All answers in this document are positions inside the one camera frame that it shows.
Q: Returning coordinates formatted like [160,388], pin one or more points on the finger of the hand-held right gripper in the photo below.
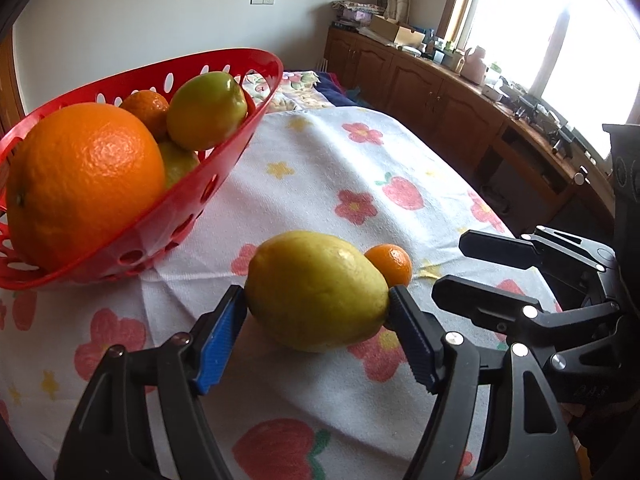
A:
[475,300]
[495,249]

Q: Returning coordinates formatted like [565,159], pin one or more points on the small tangerine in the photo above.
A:
[392,260]
[147,107]

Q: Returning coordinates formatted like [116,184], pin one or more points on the navy blue cloth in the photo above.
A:
[340,92]

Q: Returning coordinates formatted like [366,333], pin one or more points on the red perforated plastic basket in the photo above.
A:
[150,235]

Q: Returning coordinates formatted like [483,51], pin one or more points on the pink jug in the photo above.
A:
[474,65]

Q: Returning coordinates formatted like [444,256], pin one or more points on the stack of folded cloths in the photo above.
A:
[357,12]

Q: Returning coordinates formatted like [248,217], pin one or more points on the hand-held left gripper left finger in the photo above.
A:
[220,345]

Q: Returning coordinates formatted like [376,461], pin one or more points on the wooden framed window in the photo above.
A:
[525,25]

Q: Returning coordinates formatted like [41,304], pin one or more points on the yellow-green lemon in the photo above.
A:
[207,110]
[175,162]

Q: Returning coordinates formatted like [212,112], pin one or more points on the wooden cabinet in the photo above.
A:
[425,95]

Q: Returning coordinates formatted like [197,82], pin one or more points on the white floral tablecloth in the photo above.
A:
[310,185]

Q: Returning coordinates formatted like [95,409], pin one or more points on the large yellow lemon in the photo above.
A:
[315,290]

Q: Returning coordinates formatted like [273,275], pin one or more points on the large orange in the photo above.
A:
[85,185]

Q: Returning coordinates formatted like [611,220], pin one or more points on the cardboard box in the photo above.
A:
[395,30]

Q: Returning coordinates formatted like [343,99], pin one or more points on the clutter of small items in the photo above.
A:
[540,115]

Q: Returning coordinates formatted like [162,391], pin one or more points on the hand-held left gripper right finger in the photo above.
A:
[412,340]

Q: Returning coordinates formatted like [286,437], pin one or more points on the wooden slatted panel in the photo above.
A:
[10,90]

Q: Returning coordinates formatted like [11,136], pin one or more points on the patterned quilt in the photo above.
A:
[295,92]

